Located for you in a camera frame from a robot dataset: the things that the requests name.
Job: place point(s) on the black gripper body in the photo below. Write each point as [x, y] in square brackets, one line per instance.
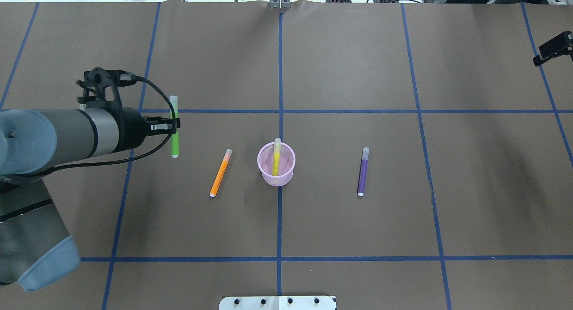
[131, 126]

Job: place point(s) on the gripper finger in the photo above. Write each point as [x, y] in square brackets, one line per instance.
[160, 120]
[163, 129]

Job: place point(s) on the orange highlighter pen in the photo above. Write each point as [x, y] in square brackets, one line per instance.
[220, 173]

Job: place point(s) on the yellow highlighter pen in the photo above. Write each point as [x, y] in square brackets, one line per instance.
[276, 157]

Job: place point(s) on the purple highlighter pen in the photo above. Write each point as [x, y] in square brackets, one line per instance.
[361, 186]

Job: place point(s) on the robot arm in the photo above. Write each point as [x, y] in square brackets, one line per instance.
[36, 247]

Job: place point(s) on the pink mesh pen holder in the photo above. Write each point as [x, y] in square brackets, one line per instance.
[287, 164]

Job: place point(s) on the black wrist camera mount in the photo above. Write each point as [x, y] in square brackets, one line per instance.
[100, 88]

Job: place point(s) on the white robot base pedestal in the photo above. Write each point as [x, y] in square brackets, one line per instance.
[320, 302]

